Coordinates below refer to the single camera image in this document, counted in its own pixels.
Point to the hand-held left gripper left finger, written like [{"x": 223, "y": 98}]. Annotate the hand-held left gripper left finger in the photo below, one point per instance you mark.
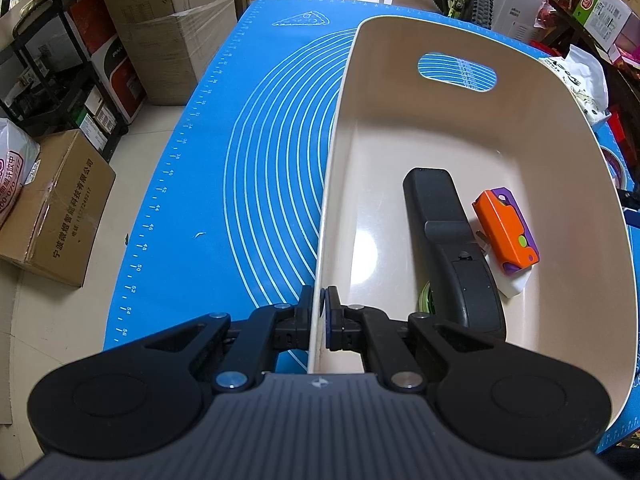
[{"x": 295, "y": 325}]

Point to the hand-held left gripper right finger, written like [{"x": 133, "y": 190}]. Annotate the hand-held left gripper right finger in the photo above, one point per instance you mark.
[{"x": 328, "y": 320}]

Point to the green round tin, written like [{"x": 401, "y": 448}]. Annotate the green round tin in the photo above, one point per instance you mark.
[{"x": 425, "y": 297}]

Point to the black remote control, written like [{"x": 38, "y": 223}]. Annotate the black remote control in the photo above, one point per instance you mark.
[{"x": 445, "y": 240}]

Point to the beige plastic storage bin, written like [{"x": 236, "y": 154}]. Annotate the beige plastic storage bin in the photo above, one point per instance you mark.
[{"x": 380, "y": 160}]

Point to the white charger cube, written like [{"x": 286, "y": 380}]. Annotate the white charger cube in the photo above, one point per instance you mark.
[{"x": 515, "y": 285}]

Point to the orange and purple toy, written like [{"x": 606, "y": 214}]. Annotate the orange and purple toy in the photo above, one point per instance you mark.
[{"x": 505, "y": 230}]

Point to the blue silicone baking mat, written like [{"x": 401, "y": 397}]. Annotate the blue silicone baking mat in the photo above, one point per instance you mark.
[{"x": 250, "y": 160}]

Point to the brown cardboard box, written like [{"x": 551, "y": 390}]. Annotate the brown cardboard box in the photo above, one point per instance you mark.
[{"x": 60, "y": 210}]

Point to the red and black box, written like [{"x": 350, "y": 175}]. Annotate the red and black box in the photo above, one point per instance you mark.
[{"x": 112, "y": 70}]

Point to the white and red plastic bag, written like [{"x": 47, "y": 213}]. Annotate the white and red plastic bag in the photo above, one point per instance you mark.
[{"x": 12, "y": 170}]

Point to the white tape roll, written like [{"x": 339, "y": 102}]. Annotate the white tape roll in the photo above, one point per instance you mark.
[{"x": 612, "y": 165}]

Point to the plastic-wrapped cardboard box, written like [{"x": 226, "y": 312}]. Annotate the plastic-wrapped cardboard box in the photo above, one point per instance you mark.
[{"x": 165, "y": 25}]

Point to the tissue pack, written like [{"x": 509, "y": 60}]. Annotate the tissue pack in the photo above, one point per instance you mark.
[{"x": 585, "y": 85}]

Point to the white appliance box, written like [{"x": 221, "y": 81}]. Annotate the white appliance box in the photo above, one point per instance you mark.
[{"x": 515, "y": 15}]

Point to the black metal rack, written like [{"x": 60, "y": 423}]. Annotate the black metal rack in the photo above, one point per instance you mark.
[{"x": 30, "y": 60}]

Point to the green and white box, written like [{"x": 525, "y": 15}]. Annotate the green and white box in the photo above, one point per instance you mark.
[{"x": 607, "y": 12}]

